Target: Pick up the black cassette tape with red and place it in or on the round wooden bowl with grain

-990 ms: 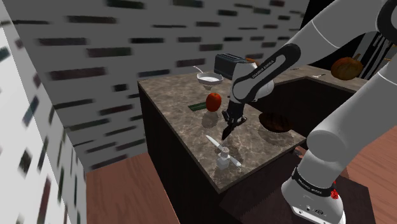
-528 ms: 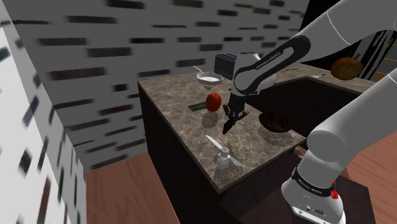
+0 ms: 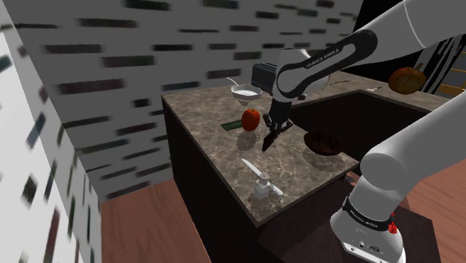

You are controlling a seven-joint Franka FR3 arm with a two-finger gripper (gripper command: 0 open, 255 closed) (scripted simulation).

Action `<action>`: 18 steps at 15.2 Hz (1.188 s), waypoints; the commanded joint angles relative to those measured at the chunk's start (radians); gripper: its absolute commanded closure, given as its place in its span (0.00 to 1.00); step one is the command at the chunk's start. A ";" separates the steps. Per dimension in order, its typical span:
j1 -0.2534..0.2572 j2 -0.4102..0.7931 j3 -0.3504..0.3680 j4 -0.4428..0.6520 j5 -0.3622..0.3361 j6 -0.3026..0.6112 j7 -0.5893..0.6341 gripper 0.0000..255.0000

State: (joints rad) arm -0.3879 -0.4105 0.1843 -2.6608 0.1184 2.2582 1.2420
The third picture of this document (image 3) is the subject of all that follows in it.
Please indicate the orange pumpkin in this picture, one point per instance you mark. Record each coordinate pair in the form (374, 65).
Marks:
(406, 81)

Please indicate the white knife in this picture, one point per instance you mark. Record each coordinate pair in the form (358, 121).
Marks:
(252, 168)

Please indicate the white funnel-shaped bowl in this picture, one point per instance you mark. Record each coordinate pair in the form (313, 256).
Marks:
(247, 92)

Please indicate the white salt shaker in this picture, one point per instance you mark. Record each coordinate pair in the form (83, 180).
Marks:
(261, 186)

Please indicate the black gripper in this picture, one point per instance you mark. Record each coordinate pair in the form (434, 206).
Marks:
(280, 112)

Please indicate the red apple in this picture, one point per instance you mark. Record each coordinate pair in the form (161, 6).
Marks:
(250, 119)

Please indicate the dark kitchen counter cabinet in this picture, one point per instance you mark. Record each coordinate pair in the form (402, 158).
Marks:
(198, 178)

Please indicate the small white utensil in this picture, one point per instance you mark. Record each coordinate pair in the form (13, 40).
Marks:
(374, 88)

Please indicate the dark robot stand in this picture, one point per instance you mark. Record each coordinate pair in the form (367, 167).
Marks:
(313, 233)

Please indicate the black toaster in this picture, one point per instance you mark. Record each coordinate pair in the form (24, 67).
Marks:
(263, 75)

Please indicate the dark brown ribbed bowl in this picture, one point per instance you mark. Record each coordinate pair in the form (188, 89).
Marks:
(322, 143)

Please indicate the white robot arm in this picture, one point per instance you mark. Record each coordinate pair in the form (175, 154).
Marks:
(396, 160)

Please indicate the green flat rectangular piece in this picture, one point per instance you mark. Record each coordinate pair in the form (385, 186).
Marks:
(230, 126)

